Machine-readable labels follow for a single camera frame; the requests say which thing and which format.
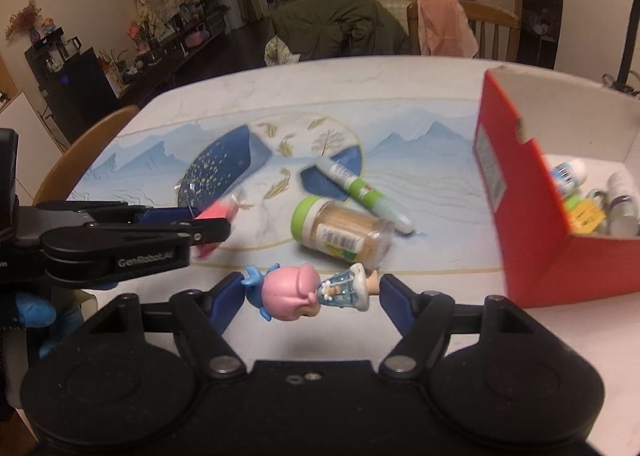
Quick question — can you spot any red binder clip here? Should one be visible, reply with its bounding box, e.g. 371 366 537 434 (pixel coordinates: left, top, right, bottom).
175 180 252 260

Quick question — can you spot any pink-haired doll figurine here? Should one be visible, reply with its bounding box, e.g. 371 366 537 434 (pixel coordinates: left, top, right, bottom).
241 262 381 323

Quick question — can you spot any yellow small box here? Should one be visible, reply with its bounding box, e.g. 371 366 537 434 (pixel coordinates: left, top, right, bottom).
570 200 609 237

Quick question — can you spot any toothpick jar with green lid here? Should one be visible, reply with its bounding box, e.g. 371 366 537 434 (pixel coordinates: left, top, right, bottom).
291 195 394 272

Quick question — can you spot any black desk lamp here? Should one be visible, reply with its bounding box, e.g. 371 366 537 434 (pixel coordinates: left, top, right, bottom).
585 0 640 88

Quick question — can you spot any wooden chair with slat back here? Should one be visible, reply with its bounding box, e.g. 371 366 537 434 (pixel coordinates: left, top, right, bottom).
407 0 522 62

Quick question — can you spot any white and blue tube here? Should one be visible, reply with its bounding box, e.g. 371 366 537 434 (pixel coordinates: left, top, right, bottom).
547 158 589 200

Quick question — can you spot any pink bag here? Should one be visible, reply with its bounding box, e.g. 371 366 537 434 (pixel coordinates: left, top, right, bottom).
184 26 210 49

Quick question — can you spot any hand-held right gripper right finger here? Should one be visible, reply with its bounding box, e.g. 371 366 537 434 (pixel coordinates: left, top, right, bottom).
379 273 536 379

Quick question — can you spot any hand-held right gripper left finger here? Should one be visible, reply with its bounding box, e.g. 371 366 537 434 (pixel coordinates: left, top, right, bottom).
97 272 248 379

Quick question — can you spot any black tall cabinet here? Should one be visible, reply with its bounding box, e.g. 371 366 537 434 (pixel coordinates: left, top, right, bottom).
25 43 119 145

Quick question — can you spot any mountain print table mat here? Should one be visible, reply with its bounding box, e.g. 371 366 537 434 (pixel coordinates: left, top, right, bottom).
70 98 507 278

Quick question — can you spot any green jacket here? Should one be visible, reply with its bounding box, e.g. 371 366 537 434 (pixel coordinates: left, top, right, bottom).
265 0 414 68

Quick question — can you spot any white and green glue pen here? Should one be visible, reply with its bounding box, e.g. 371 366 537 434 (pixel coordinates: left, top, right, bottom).
315 157 416 236

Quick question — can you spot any red cardboard box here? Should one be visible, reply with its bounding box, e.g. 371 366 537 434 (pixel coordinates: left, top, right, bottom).
472 64 640 310

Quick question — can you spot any pink cloth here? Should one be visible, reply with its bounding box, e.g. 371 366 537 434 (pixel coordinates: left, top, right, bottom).
417 0 479 60

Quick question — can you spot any wooden chair with curved back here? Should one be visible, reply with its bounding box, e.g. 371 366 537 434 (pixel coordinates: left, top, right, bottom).
32 105 142 208

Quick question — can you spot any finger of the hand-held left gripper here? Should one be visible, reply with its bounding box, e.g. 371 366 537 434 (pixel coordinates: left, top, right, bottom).
35 200 200 227
42 217 232 262

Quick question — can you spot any dark low media cabinet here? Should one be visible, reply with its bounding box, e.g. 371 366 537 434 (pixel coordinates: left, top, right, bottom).
100 11 232 103

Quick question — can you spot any small bottle with silver cap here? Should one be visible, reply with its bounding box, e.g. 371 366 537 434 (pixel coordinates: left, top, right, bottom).
605 170 640 238

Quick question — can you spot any person's left hand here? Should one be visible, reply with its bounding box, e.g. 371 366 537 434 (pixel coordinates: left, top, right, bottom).
15 288 87 359

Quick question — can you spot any dried flower vase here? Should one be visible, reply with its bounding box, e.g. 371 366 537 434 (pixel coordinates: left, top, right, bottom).
5 0 44 45

